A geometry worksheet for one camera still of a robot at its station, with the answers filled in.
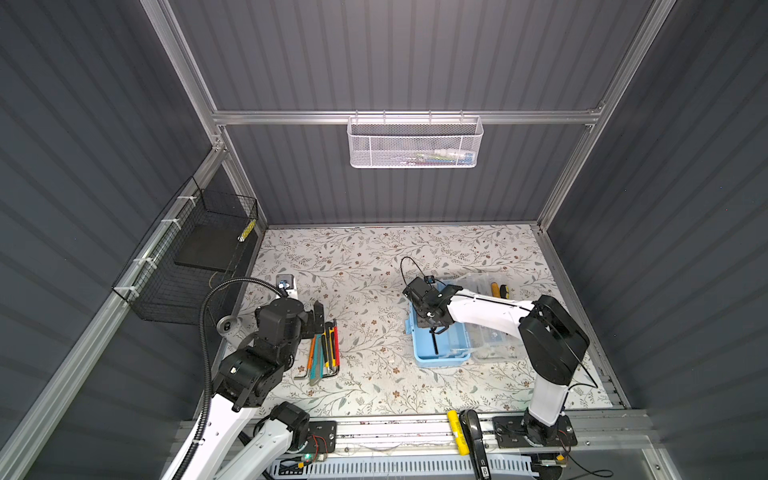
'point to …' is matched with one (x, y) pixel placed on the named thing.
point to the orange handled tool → (311, 354)
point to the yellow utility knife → (328, 341)
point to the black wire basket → (159, 289)
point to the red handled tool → (336, 344)
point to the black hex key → (434, 332)
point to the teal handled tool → (317, 364)
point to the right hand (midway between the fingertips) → (430, 318)
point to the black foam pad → (212, 246)
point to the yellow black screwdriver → (500, 292)
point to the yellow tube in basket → (248, 229)
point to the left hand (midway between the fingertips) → (297, 305)
